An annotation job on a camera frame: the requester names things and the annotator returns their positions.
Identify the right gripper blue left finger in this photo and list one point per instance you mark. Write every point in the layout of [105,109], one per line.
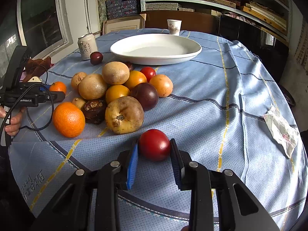
[130,165]

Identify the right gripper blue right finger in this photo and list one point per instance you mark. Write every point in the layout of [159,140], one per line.
[177,164]

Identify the large yellow-brown pear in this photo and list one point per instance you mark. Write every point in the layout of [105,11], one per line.
[124,115]

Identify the small mandarin orange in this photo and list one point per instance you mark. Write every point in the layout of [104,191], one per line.
[58,86]

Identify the dark mangosteen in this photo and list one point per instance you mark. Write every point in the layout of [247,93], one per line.
[94,111]

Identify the large orange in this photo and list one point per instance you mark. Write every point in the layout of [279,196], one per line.
[68,120]

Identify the dark purple plum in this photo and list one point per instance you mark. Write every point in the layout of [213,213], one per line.
[146,94]

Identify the small brown kiwi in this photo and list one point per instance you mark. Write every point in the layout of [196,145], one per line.
[79,102]
[76,79]

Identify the yellow-orange persimmon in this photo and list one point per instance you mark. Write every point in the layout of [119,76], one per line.
[115,92]

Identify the orange persimmon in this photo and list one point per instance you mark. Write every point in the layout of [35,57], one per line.
[135,78]
[162,84]

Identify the brown round fruit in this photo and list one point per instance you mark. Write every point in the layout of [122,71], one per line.
[92,87]
[115,73]

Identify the small red tomato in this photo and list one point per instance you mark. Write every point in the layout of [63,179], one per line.
[148,72]

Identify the small dark plum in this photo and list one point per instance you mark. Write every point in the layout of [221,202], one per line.
[96,58]

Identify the person's left hand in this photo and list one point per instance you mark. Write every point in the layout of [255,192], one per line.
[13,128]

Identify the brown cloth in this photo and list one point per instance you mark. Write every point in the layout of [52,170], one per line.
[37,67]

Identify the white beverage can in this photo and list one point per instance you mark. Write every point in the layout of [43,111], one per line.
[87,45]

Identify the crumpled white tissue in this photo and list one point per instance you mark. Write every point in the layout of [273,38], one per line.
[281,131]

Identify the white oval plate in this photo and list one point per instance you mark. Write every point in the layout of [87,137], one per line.
[156,49]

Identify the framed wooden board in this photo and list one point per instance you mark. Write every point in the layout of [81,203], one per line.
[124,23]

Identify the white paper cup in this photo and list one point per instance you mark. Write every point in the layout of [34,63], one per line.
[174,26]

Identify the stack of blue patterned boxes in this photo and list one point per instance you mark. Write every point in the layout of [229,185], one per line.
[121,8]

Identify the brown wooden cabinet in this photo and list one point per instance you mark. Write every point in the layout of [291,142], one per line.
[191,21]

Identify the metal storage shelf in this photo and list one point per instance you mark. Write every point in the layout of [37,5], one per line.
[216,2]

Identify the black gripper camera mount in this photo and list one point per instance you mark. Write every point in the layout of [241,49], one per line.
[16,65]

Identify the window with white frame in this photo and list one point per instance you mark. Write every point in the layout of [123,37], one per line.
[42,25]

